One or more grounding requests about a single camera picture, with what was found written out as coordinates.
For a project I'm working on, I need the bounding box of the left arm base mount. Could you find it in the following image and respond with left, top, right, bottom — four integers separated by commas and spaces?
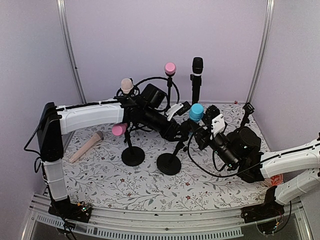
48, 196, 92, 223

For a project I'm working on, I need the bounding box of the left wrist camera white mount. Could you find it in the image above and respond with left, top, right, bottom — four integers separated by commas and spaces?
165, 101, 191, 121

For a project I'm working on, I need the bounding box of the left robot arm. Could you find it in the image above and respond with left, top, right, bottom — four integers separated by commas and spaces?
36, 83, 191, 217

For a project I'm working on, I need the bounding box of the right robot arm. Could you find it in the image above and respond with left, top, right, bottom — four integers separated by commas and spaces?
192, 103, 320, 218

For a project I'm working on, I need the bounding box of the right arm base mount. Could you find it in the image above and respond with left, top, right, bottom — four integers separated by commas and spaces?
240, 186, 285, 223

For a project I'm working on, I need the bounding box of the blue microphone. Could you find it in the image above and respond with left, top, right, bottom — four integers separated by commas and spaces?
188, 103, 204, 123

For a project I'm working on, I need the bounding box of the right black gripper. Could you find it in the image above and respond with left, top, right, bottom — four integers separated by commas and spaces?
188, 118, 239, 170

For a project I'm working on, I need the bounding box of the floral table mat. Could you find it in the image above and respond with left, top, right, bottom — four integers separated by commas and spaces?
49, 102, 286, 211

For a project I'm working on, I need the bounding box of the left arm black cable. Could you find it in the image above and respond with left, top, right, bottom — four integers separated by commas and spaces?
131, 76, 181, 113

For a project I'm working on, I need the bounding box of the beige pink microphone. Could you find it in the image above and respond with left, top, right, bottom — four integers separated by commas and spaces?
69, 130, 104, 164

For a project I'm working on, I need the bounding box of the front aluminium rail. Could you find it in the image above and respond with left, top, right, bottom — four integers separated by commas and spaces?
21, 193, 314, 240

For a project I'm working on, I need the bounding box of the black tripod shockmount stand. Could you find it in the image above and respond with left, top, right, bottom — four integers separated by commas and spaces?
115, 86, 143, 133

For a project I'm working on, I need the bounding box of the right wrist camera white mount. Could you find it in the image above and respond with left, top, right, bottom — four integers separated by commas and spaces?
210, 114, 226, 138

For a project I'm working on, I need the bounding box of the right aluminium frame post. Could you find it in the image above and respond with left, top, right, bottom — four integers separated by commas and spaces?
246, 0, 275, 103

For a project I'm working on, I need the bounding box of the aluminium frame post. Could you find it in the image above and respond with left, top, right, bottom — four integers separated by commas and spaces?
56, 0, 87, 104
246, 0, 275, 103

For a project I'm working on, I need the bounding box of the beige microphone in shockmount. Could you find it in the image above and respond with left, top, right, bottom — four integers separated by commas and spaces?
120, 78, 134, 95

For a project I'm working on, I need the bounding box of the pink microphone back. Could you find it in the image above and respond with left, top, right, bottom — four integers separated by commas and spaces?
164, 62, 177, 76

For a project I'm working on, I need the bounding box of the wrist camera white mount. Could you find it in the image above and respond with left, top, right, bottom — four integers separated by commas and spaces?
210, 114, 226, 138
165, 101, 191, 121

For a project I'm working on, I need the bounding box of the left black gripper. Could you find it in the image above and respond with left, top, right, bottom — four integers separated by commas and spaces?
142, 107, 190, 143

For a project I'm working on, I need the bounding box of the black microphone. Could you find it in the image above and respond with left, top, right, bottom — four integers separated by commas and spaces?
191, 57, 204, 105

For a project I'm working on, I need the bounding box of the red white patterned bowl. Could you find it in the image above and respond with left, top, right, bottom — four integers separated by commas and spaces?
269, 174, 284, 186

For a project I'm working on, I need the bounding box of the left aluminium frame post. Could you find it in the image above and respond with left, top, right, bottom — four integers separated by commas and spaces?
56, 0, 87, 104

